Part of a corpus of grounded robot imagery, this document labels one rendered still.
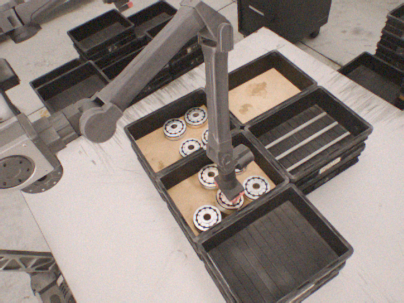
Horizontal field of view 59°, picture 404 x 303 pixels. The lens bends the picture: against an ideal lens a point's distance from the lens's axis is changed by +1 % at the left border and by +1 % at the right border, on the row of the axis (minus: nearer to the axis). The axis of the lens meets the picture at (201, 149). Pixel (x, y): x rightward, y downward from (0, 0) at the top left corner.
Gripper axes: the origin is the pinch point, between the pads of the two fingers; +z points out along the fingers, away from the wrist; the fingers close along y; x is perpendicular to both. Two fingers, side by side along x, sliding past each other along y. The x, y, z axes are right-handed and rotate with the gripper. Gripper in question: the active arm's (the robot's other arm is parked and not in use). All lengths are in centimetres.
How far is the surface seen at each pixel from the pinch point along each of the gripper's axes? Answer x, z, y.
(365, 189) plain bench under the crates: -50, 21, -20
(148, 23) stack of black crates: -46, 48, 190
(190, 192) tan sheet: 10.7, 4.6, 12.8
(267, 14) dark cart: -116, 46, 129
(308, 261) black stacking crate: -8.1, 6.5, -32.2
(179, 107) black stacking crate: -6.1, -1.3, 48.9
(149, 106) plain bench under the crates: 1, 17, 77
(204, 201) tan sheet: 8.5, 4.8, 6.5
